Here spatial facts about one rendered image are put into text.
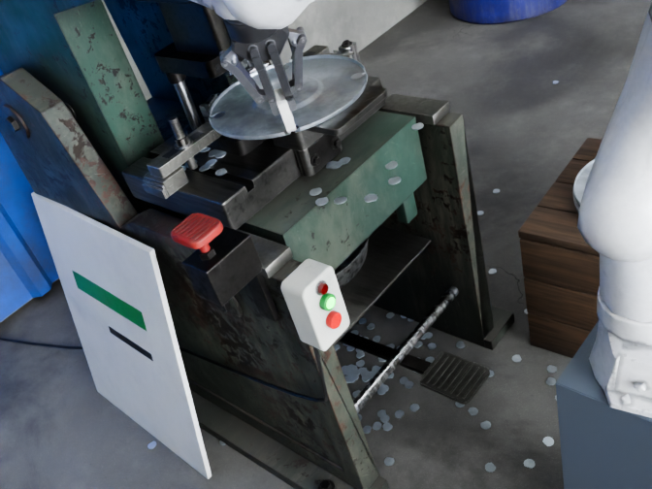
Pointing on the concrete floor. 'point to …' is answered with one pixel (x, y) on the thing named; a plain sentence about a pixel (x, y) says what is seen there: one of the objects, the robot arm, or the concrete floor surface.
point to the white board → (124, 326)
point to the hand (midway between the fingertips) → (285, 110)
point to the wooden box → (560, 265)
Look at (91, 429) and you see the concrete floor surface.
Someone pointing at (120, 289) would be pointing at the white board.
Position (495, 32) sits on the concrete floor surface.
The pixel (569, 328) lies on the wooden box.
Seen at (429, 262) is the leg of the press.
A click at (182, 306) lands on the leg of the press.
